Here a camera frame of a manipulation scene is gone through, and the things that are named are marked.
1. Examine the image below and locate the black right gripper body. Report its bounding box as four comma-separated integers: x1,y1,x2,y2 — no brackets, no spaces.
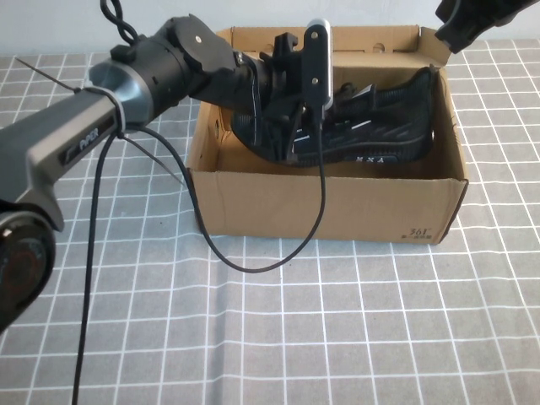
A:
434,0,532,54

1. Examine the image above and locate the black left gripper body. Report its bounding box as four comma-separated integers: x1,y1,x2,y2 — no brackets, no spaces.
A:
252,33,305,123

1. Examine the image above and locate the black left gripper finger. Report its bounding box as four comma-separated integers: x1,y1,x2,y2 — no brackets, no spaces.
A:
259,120,284,161
286,105,305,164

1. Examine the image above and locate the black knit sneaker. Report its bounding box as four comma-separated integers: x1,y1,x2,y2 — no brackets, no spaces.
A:
230,65,435,166

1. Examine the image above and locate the brown cardboard shoe box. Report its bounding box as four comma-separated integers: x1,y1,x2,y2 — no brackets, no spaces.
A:
185,24,469,246

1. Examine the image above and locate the thin black zip tie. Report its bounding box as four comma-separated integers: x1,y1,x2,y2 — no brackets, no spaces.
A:
16,57,109,95
103,88,186,186

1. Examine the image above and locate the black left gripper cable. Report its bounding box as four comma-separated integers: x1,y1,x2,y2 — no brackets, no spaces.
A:
248,71,261,149

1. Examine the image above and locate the twisted black arm cable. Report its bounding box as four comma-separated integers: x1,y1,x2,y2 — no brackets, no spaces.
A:
99,0,147,47

